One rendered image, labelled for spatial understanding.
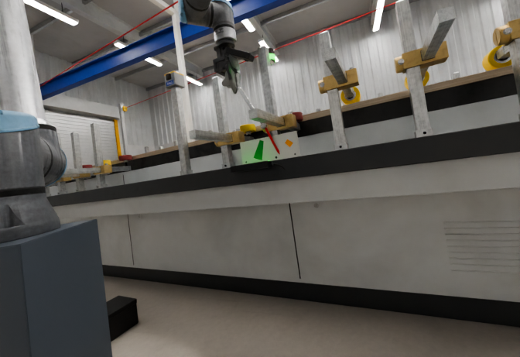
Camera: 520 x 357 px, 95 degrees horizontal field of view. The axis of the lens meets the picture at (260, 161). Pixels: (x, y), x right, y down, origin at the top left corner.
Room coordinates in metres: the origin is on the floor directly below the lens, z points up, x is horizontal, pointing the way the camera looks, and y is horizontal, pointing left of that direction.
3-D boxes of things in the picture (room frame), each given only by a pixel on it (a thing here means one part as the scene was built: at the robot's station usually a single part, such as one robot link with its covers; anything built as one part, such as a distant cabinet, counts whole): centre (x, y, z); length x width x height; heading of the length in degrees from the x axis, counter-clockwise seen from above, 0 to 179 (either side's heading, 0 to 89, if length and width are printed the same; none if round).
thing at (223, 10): (0.96, 0.07, 1.31); 0.10 x 0.09 x 0.12; 118
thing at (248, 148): (0.97, -0.04, 0.75); 0.26 x 0.01 x 0.10; 63
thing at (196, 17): (0.90, 0.17, 1.32); 0.12 x 0.12 x 0.09; 28
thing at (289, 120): (0.97, -0.10, 0.85); 0.14 x 0.06 x 0.05; 63
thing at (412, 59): (0.74, -0.54, 0.95); 0.14 x 0.06 x 0.05; 63
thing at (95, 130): (1.54, 1.04, 0.89); 0.04 x 0.04 x 0.48; 63
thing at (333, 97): (0.87, -0.30, 0.90); 0.04 x 0.04 x 0.48; 63
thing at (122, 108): (3.13, 1.71, 1.25); 0.09 x 0.08 x 1.10; 63
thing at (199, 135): (1.04, 0.13, 0.83); 0.44 x 0.03 x 0.04; 153
